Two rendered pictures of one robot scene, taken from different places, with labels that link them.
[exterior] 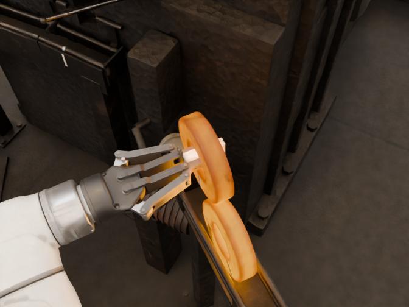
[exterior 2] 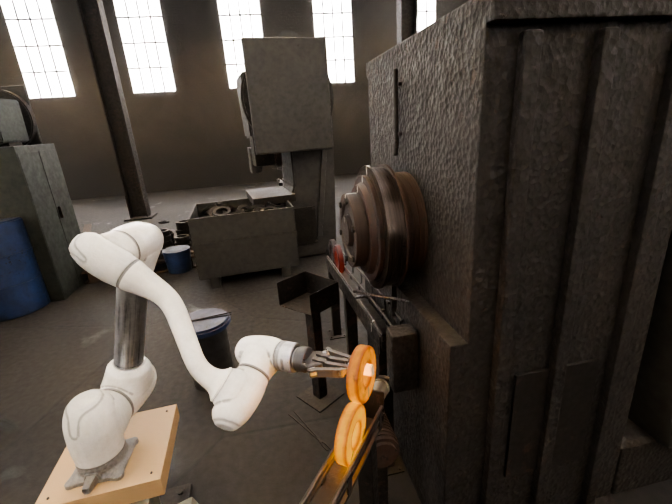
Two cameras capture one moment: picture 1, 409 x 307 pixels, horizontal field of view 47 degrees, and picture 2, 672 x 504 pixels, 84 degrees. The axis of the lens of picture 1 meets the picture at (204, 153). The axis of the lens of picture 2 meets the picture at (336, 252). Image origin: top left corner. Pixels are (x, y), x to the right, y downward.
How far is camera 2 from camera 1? 0.67 m
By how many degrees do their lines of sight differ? 53
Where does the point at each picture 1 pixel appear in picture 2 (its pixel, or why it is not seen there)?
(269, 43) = (449, 345)
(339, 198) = not seen: outside the picture
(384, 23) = not seen: outside the picture
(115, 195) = (308, 359)
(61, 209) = (283, 348)
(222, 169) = (353, 370)
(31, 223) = (270, 346)
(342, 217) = not seen: outside the picture
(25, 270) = (252, 360)
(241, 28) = (441, 333)
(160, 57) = (399, 334)
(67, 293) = (257, 383)
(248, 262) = (340, 441)
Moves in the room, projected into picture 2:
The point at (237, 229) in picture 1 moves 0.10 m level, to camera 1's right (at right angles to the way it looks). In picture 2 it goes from (347, 417) to (375, 439)
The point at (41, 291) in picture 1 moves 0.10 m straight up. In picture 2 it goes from (249, 372) to (244, 342)
